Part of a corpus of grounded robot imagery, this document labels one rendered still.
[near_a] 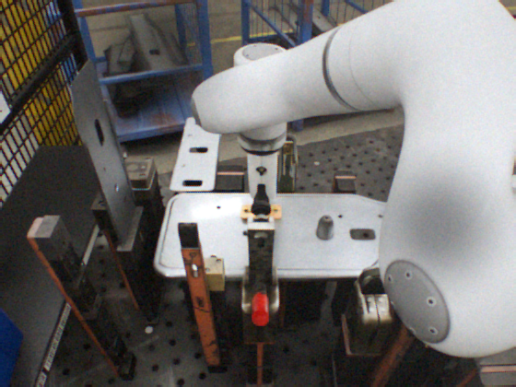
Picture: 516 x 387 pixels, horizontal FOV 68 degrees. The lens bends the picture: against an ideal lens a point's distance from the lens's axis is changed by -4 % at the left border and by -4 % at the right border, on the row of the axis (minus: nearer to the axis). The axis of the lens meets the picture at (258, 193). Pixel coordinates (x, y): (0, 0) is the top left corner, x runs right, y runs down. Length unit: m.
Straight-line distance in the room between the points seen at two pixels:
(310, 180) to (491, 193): 1.15
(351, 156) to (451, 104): 1.22
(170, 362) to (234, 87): 0.68
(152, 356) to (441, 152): 0.86
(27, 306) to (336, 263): 0.54
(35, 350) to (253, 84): 0.51
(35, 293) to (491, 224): 0.69
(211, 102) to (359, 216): 0.44
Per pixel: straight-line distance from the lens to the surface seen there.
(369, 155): 1.51
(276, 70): 0.49
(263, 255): 0.58
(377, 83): 0.35
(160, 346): 1.02
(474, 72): 0.29
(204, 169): 0.94
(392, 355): 0.73
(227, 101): 0.52
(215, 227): 0.81
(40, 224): 0.63
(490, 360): 0.66
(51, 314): 0.74
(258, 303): 0.54
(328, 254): 0.77
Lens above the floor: 1.61
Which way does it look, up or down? 44 degrees down
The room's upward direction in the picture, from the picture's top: straight up
